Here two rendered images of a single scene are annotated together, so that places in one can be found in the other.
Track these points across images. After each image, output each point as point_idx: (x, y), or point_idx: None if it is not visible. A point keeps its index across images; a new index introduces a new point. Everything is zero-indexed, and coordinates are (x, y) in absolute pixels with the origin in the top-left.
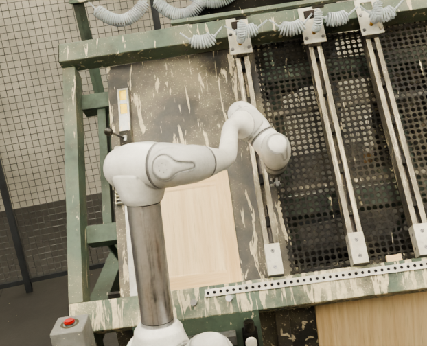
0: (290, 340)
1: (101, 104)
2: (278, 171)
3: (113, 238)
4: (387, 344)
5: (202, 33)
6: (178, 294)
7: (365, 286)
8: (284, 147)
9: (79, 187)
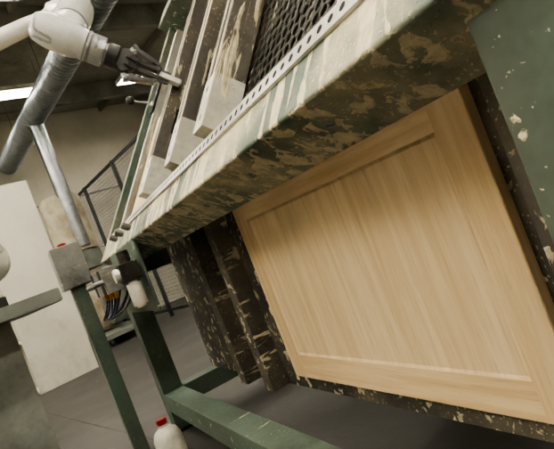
0: (235, 295)
1: None
2: (86, 60)
3: None
4: (329, 322)
5: None
6: None
7: (166, 200)
8: (30, 26)
9: (142, 135)
